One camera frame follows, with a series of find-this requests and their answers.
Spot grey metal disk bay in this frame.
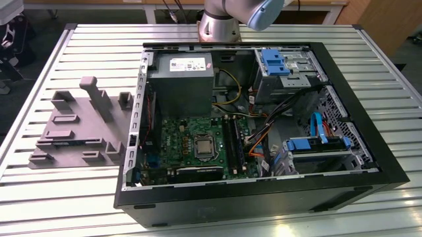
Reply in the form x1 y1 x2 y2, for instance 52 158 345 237
271 145 376 176

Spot grey metal drive cage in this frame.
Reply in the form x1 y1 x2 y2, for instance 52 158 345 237
252 48 328 104

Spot silver CPU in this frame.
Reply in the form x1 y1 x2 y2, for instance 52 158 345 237
196 141 212 154

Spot cable with silver plug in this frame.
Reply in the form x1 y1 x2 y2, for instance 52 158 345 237
161 0 181 25

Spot black cable bundle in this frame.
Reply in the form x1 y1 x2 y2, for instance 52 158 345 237
245 85 325 146

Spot wooden desk white legs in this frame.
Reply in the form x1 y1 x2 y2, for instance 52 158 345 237
22 0 349 25

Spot CPU socket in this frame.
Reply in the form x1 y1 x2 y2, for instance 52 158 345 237
192 134 217 160

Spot black graphics card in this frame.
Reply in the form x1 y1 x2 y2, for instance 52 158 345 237
166 165 224 183

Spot orange data wire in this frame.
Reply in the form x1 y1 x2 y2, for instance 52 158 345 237
247 138 264 158

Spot grey power supply unit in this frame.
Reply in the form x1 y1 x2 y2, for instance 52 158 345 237
146 53 216 119

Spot brown wooden cabinet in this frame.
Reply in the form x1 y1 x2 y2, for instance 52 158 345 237
333 0 422 59

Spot black RAM slot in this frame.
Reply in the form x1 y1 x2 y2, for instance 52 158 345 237
220 115 236 176

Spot yellow power wires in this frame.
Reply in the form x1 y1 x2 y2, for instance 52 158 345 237
212 69 243 107

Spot grey parts rack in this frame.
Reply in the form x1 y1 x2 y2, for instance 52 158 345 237
28 76 134 171

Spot blue flat data wire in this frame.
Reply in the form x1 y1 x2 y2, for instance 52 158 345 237
309 112 328 144

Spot blue drive latch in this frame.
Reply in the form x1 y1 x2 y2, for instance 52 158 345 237
259 49 291 77

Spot black open PC case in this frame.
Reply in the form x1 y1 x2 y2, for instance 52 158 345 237
112 41 411 228

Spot green motherboard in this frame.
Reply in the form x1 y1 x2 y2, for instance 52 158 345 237
140 116 264 185

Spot hard disk in blue carrier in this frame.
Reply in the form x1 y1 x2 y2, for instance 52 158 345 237
283 137 352 156

